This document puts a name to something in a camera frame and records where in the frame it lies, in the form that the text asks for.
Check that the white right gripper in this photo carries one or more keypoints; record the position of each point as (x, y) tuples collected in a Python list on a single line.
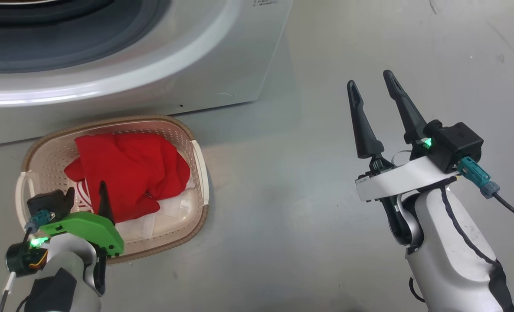
[(404, 175)]

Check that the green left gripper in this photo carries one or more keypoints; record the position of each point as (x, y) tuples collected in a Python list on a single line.
[(92, 225)]

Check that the red and white garment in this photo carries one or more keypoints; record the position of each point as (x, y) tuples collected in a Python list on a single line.
[(126, 173)]

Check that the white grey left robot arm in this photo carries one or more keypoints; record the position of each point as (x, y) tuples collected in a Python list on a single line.
[(66, 268)]

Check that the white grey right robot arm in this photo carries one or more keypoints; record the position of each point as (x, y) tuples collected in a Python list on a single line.
[(447, 260)]

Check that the cream perforated laundry basket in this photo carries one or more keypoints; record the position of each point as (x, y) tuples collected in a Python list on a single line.
[(183, 138)]

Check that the white front-load washing machine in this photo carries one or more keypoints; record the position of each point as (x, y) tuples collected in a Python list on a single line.
[(196, 73)]

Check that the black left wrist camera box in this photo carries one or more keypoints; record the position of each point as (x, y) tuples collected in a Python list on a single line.
[(48, 201)]

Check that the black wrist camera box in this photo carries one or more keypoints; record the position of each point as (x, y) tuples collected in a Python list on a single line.
[(456, 145), (48, 201)]

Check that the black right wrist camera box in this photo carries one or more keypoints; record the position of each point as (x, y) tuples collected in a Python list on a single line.
[(456, 145)]

